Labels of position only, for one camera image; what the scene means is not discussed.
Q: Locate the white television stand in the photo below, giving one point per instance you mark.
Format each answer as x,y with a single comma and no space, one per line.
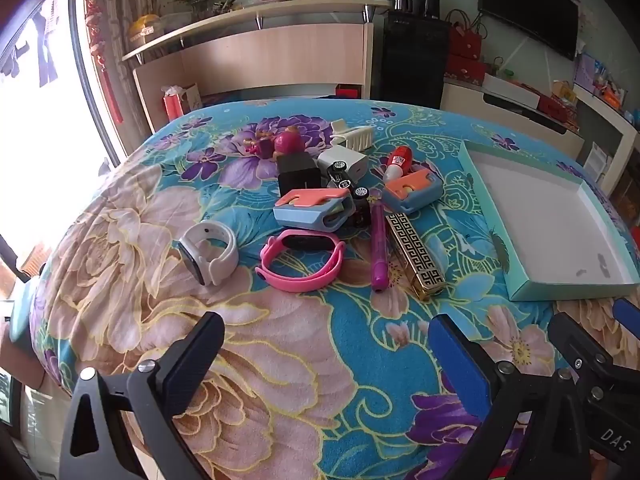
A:
480,105

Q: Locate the pink toy dog figure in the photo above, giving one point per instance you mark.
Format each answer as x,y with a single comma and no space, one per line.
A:
287,142

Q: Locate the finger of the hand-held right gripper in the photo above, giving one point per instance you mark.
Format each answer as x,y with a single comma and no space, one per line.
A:
575,342
629,312

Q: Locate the red hanging ornament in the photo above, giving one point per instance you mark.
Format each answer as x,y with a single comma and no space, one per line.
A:
97,35

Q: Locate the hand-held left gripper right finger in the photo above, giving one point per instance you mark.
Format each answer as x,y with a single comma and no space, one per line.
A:
460,365

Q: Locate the patterned curtain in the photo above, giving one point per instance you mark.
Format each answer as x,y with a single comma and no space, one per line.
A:
130,5

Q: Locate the white plastic clip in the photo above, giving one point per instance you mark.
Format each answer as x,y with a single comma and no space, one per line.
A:
357,137

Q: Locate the black cabinet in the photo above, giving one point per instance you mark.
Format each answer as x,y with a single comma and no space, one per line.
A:
410,60

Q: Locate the black charger plug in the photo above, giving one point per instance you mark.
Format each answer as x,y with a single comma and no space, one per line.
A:
297,175

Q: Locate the purple pen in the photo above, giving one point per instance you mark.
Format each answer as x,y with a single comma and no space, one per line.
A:
378,250

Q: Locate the red gift bag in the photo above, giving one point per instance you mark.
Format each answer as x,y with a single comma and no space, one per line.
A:
465,70
465,40

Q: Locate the blue case with orange lid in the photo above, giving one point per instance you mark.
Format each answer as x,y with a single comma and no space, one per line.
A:
415,197
300,217

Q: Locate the teal cardboard box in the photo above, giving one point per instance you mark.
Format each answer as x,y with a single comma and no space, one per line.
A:
550,220

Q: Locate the white side shelf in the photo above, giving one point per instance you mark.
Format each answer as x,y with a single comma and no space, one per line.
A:
607,125

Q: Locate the white smartwatch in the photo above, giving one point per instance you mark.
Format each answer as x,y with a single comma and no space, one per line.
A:
220,255

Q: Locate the yellow object on counter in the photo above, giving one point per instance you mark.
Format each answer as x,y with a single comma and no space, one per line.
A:
144,27

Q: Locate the red paper bag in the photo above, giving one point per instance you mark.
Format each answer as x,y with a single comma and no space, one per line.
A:
172,105

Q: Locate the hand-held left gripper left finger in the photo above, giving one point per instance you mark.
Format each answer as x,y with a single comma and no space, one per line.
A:
195,360

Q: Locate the white paper bag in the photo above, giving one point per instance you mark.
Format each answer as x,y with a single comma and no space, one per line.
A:
192,97

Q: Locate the wooden bar counter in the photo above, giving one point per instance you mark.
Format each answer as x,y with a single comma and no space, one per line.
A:
250,55

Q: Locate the red flat box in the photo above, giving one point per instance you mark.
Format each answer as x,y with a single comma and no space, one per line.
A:
552,107

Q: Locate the wall television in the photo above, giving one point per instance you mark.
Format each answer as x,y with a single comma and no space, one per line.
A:
535,5

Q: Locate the black toy car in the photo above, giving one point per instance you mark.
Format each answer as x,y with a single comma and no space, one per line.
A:
362,212

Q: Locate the small red box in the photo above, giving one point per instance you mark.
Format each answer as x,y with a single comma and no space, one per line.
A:
347,92

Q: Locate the white charger plug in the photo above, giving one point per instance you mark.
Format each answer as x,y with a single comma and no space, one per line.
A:
352,159

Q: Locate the red glue bottle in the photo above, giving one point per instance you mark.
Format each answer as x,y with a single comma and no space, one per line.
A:
400,157

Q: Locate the pink fitness band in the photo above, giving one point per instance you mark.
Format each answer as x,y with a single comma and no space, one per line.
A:
280,277

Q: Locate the floral printed blanket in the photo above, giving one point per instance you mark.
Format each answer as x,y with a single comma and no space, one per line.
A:
300,335

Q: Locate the gold patterned black box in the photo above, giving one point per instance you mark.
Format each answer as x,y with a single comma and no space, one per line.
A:
415,250

